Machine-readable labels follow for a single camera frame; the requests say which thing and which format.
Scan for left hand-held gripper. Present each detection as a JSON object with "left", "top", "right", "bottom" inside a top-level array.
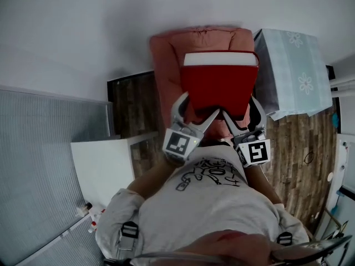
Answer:
[{"left": 162, "top": 91, "right": 223, "bottom": 166}]

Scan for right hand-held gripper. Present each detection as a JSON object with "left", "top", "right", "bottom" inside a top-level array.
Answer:
[{"left": 221, "top": 95, "right": 272, "bottom": 169}]

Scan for red book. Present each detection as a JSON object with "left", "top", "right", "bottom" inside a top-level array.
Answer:
[{"left": 179, "top": 50, "right": 260, "bottom": 117}]

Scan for pink cushioned armchair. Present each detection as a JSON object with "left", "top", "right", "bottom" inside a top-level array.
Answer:
[{"left": 149, "top": 25, "right": 256, "bottom": 138}]

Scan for person's left forearm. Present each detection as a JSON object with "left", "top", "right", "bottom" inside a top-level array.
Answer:
[{"left": 126, "top": 159, "right": 184, "bottom": 202}]

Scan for person's right forearm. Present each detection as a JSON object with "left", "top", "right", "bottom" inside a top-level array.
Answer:
[{"left": 246, "top": 163, "right": 283, "bottom": 204}]

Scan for light blue floral tablecloth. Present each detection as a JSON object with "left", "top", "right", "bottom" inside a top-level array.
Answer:
[{"left": 254, "top": 28, "right": 333, "bottom": 121}]

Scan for white printed t-shirt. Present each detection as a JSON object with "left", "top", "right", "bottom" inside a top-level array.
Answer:
[{"left": 95, "top": 142, "right": 310, "bottom": 260}]

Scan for white pipe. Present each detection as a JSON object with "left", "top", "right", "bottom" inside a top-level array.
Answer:
[
  {"left": 329, "top": 87, "right": 355, "bottom": 97},
  {"left": 329, "top": 78, "right": 355, "bottom": 88}
]

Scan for white window ledge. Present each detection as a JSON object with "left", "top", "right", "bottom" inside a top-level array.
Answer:
[{"left": 318, "top": 133, "right": 355, "bottom": 221}]

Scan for white side table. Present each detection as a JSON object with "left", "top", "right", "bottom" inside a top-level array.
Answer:
[{"left": 70, "top": 131, "right": 160, "bottom": 221}]

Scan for person's face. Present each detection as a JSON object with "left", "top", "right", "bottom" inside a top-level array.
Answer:
[{"left": 177, "top": 228, "right": 274, "bottom": 266}]

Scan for person's eyeglasses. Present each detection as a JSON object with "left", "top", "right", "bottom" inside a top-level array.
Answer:
[{"left": 102, "top": 234, "right": 353, "bottom": 266}]

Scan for grey ribbed glass partition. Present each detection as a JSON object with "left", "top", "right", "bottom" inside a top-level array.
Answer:
[{"left": 0, "top": 84, "right": 114, "bottom": 266}]

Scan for grey harness strap with buckle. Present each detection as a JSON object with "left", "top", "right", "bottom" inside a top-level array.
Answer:
[
  {"left": 118, "top": 221, "right": 139, "bottom": 254},
  {"left": 276, "top": 231, "right": 293, "bottom": 246}
]

